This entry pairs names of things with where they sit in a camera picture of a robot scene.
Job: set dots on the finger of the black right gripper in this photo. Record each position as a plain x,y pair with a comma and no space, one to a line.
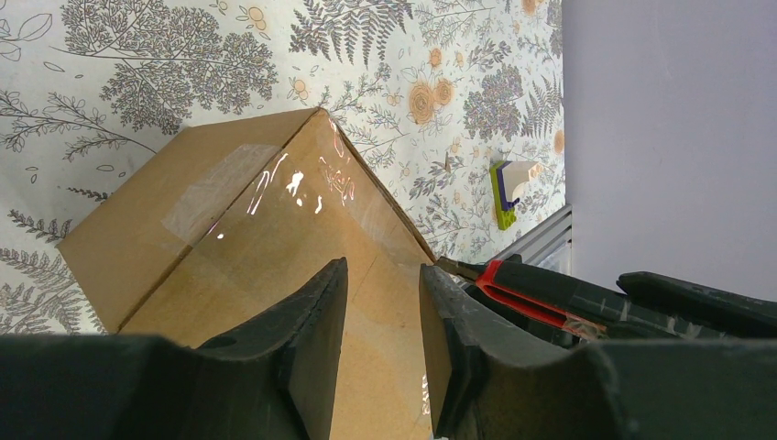
725,311
542,331

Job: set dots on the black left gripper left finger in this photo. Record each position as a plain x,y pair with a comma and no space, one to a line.
272,377

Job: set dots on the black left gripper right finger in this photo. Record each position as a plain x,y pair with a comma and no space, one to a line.
489,379

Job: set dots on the red black utility knife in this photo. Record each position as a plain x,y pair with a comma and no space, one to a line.
574,306

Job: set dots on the brown cardboard express box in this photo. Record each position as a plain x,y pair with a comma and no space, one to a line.
230,218

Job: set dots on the green purple toy block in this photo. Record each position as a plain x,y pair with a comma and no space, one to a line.
509,180

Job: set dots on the floral patterned table mat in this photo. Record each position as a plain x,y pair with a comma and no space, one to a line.
431,93

